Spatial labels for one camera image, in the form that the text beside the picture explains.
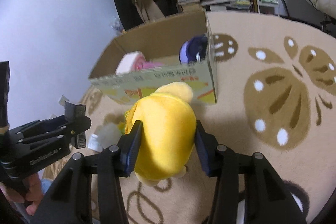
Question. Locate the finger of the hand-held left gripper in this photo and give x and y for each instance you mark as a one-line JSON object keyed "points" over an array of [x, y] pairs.
{"points": [[63, 138], [52, 124]]}

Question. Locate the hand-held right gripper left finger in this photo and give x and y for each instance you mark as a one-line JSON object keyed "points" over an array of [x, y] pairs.
{"points": [[132, 151]]}

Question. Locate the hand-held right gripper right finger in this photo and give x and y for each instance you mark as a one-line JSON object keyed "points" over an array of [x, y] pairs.
{"points": [[202, 153]]}

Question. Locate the yellow plush toy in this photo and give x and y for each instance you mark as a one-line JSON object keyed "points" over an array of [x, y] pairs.
{"points": [[162, 134]]}

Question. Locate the printed cardboard box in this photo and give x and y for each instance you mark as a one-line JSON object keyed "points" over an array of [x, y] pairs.
{"points": [[157, 82]]}

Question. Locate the pale pink foam block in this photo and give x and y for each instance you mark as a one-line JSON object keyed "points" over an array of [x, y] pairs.
{"points": [[128, 62]]}

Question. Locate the white and purple plush toy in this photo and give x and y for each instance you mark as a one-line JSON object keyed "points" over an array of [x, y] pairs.
{"points": [[191, 52]]}

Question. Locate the person's left hand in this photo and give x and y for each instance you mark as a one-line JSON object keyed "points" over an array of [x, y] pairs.
{"points": [[31, 196]]}

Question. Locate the person's blue jeans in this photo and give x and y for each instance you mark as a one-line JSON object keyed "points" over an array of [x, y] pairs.
{"points": [[46, 186]]}

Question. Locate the white paper tag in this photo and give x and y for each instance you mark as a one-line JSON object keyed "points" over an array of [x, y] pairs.
{"points": [[95, 142]]}

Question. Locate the clear plastic bag with toys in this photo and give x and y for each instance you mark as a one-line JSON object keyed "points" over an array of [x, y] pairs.
{"points": [[117, 26]]}

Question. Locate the beige patterned rug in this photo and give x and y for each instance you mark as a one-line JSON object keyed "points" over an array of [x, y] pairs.
{"points": [[262, 43]]}

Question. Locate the short stack of books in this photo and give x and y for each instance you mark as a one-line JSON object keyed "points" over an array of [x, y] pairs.
{"points": [[189, 2]]}

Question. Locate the white wall socket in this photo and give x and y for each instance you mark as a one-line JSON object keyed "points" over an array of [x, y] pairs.
{"points": [[63, 100]]}

